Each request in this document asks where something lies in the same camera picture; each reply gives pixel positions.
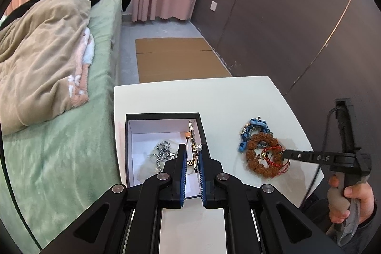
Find silver ball chain necklace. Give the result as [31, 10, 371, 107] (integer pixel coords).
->
[149, 141, 179, 174]

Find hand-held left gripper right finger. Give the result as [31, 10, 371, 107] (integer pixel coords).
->
[198, 150, 346, 254]

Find pink white plush blanket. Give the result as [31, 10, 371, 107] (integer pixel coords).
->
[67, 26, 96, 109]

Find flat cardboard sheet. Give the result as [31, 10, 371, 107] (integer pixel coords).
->
[135, 38, 233, 83]

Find black jewelry box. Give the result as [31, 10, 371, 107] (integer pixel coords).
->
[125, 113, 210, 201]

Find red string bracelet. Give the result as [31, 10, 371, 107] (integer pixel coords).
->
[262, 145, 291, 175]

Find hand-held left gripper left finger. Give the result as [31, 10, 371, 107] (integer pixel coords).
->
[39, 143, 188, 254]

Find grey beaded bracelet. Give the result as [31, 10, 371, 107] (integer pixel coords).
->
[240, 120, 270, 138]

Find blue chunky bracelet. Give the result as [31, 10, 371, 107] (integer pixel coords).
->
[237, 118, 270, 153]

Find beige blanket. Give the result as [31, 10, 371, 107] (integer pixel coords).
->
[0, 0, 92, 135]

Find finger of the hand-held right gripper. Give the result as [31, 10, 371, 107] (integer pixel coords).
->
[281, 148, 334, 167]

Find person's right forearm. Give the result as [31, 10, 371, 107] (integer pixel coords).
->
[356, 209, 380, 245]

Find brown seed bead bracelet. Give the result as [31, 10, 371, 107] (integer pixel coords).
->
[246, 132, 285, 179]

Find white side table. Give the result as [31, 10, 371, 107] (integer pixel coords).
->
[114, 76, 325, 254]

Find person's right hand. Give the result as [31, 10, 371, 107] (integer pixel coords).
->
[327, 177, 376, 225]

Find bed with green sheet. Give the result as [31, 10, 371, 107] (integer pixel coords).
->
[0, 0, 124, 251]

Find gold pearl hair clip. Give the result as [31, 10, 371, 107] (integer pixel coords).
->
[186, 121, 203, 173]

